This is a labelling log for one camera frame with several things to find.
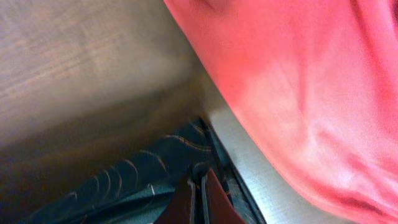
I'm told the black orange-patterned jersey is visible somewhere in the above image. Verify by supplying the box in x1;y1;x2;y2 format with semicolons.
24;119;265;223

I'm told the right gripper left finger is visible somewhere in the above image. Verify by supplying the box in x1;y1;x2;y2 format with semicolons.
154;179;196;224

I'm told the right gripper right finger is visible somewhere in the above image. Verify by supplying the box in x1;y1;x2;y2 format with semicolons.
201;169;246;224

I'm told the red t-shirt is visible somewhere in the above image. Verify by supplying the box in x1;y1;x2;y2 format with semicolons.
166;0;397;223

